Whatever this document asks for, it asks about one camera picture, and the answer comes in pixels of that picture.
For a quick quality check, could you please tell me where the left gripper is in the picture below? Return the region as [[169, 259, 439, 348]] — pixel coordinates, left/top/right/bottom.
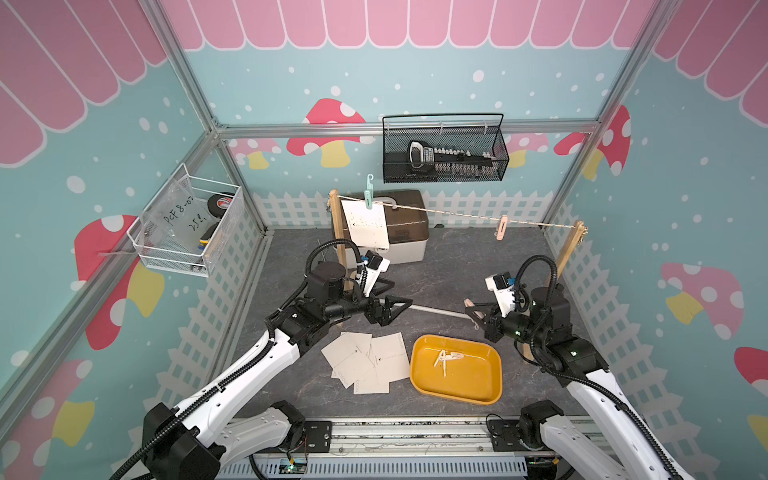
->
[[325, 279, 412, 328]]

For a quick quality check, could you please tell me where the pink clothespin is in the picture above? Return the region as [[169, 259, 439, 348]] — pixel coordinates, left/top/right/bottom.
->
[[495, 215, 509, 241], [464, 298, 480, 330]]

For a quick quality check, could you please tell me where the white clothespin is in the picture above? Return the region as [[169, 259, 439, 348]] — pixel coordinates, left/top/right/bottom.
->
[[441, 352, 464, 361], [433, 350, 452, 377]]

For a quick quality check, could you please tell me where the green clothespin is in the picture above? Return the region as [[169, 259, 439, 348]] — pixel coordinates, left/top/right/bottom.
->
[[364, 174, 374, 210]]

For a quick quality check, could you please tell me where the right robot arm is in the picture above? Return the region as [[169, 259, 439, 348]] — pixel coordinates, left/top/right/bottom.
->
[[465, 255, 691, 479]]

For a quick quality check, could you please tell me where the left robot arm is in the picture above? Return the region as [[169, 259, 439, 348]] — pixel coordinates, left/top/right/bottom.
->
[[112, 239, 413, 479]]

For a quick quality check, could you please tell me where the yellow plastic tray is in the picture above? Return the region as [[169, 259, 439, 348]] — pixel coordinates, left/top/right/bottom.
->
[[410, 335, 503, 406]]

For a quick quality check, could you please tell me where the brown lid toolbox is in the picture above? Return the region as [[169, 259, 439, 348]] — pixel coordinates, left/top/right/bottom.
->
[[342, 190, 429, 264]]

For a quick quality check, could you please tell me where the black tape roll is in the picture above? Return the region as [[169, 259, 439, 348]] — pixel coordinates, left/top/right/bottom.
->
[[206, 193, 233, 219]]

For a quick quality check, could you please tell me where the plastic labelled bag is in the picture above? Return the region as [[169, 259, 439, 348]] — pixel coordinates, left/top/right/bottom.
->
[[148, 179, 215, 254]]

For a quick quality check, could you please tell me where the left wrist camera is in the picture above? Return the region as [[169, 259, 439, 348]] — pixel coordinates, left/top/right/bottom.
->
[[359, 250, 390, 297]]

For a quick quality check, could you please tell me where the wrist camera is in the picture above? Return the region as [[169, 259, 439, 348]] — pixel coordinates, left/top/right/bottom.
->
[[485, 272, 517, 318], [359, 250, 390, 297]]

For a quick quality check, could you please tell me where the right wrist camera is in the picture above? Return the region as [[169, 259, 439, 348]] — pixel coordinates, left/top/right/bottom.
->
[[485, 272, 517, 318]]

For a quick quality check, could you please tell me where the wooden string rack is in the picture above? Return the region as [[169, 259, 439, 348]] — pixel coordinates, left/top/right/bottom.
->
[[328, 189, 587, 293]]

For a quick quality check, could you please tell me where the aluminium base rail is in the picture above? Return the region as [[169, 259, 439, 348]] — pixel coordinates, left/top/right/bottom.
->
[[161, 416, 661, 480]]

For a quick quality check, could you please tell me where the black wire mesh basket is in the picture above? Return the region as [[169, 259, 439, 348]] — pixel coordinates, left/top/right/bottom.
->
[[381, 113, 509, 183]]

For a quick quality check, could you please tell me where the yellow handled tool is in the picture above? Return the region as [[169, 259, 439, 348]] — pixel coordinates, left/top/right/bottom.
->
[[196, 222, 219, 262]]

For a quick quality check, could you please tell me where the white wire mesh basket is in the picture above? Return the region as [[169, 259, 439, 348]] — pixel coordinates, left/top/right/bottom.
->
[[127, 164, 244, 277]]

